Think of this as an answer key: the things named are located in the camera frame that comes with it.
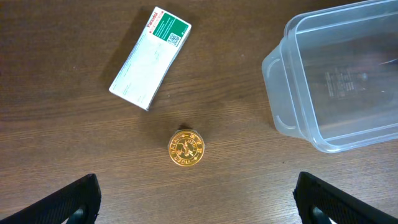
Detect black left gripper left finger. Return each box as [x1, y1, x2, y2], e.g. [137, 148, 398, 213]
[1, 174, 101, 224]

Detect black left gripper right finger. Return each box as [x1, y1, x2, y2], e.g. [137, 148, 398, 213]
[293, 172, 397, 224]

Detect clear plastic container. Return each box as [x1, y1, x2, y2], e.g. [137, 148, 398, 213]
[262, 0, 397, 153]

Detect gold lid balm jar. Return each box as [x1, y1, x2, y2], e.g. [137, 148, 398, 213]
[168, 129, 205, 167]

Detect white green medicine box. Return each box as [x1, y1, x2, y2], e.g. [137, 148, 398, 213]
[109, 6, 192, 110]

